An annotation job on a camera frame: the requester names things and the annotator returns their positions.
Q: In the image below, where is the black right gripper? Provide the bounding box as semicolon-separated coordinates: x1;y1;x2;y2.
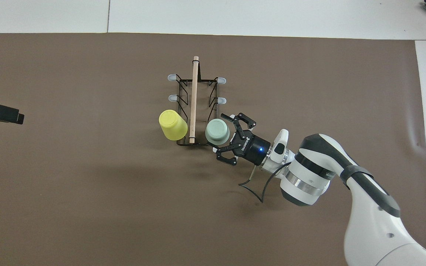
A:
213;113;271;166

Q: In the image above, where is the pale green plastic cup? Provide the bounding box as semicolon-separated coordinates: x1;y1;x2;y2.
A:
205;119;231;145

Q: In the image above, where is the yellow plastic cup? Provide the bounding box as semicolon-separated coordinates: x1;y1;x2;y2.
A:
159;110;188;141

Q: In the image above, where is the brown table mat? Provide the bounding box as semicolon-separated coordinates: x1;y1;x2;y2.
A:
0;33;426;266

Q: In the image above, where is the black wire cup rack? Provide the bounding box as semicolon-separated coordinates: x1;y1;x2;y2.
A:
167;56;227;146

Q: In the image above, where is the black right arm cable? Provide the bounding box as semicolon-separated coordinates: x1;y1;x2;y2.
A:
239;163;291;203

